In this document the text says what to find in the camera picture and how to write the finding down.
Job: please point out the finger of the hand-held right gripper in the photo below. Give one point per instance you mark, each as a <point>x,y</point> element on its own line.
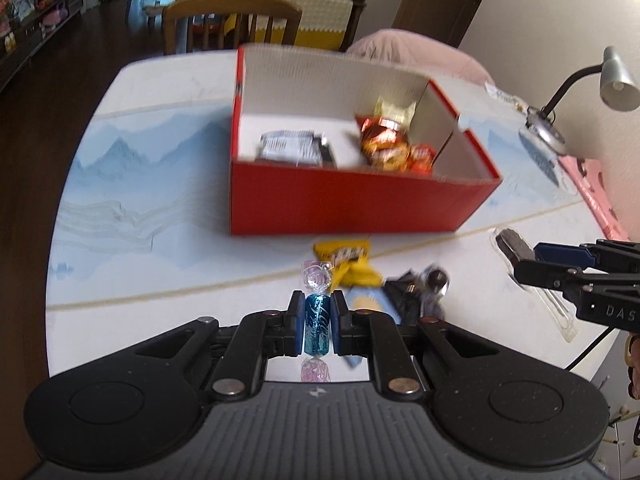
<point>545,274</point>
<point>562,254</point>

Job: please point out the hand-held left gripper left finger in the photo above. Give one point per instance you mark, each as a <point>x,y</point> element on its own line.
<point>298,322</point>

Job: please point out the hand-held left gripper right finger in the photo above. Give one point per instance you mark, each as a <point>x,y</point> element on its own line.
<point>340,322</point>

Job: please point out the blue twist candy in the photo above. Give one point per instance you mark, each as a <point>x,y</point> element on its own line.
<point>317,322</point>

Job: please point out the light blue pastry packet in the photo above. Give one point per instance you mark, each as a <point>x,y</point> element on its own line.
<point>367,302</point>

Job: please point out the chocolate pop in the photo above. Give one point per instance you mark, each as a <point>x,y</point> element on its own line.
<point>512,245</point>

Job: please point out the small yellow snack packet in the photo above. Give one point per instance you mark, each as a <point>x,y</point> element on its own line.
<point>345,255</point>

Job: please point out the black snack packet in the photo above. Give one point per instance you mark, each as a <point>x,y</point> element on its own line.
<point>407,292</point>

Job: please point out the red cardboard box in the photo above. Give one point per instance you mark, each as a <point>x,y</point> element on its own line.
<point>350,205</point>

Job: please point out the red bear print snack packet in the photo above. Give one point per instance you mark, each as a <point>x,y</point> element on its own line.
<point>416,157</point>

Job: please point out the white and blue snack packet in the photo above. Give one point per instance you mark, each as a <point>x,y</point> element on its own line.
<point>285,147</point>

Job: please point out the dark red snack packet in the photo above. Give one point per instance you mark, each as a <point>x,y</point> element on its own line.
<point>382,135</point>

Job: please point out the pale yellow snack packet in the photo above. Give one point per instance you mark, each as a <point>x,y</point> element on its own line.
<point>395,110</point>

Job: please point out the person's right hand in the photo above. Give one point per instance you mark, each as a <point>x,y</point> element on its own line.
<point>634,365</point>

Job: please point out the pink printed cloth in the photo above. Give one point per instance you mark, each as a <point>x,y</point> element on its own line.
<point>595,185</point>

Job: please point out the grey desk lamp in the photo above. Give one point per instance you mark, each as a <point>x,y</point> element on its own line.
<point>617,80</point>

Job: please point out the blue mountain print table mat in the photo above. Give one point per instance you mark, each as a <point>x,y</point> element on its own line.
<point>150,185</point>

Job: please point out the cream knitted sofa cover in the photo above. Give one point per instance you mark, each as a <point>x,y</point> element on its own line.
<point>320,15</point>

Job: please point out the wooden chair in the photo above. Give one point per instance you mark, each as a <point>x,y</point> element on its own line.
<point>230,5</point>

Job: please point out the pink toy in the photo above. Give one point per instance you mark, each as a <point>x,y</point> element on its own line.
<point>55,14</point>

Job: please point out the dark wooden TV cabinet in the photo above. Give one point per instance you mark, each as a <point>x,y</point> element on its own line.
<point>30,35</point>

